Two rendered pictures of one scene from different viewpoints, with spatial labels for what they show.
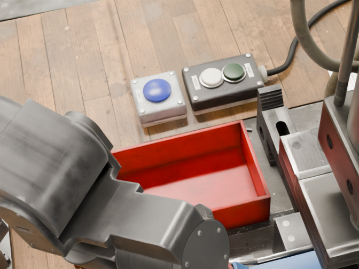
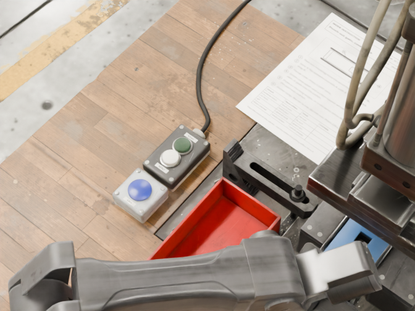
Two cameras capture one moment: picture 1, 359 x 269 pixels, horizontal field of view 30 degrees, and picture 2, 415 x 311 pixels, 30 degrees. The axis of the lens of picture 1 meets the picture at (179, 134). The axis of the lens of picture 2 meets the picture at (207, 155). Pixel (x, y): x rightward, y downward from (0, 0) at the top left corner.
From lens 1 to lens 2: 55 cm
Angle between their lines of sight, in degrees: 24
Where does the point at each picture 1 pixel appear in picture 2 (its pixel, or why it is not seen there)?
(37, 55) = (10, 216)
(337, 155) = (388, 172)
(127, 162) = (163, 253)
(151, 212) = (341, 258)
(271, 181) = not seen: hidden behind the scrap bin
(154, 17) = (79, 134)
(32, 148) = (269, 263)
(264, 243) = not seen: hidden behind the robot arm
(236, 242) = not seen: hidden behind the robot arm
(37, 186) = (289, 280)
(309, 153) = (332, 177)
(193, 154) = (198, 220)
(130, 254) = (336, 287)
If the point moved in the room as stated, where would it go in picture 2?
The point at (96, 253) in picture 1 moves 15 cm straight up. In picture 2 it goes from (311, 300) to (328, 245)
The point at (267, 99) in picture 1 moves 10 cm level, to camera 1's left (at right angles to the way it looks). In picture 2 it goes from (233, 153) to (188, 190)
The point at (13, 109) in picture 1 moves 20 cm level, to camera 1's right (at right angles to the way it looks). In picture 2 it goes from (241, 250) to (364, 138)
